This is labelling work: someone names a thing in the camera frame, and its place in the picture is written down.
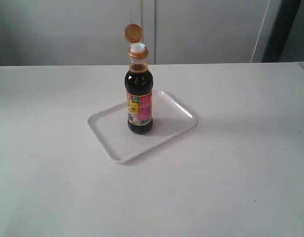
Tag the dark soy sauce bottle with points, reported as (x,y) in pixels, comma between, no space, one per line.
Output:
(138,82)

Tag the white plastic tray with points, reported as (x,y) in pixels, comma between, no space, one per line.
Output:
(121,145)

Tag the dark vertical post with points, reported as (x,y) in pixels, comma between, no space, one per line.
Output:
(280,31)

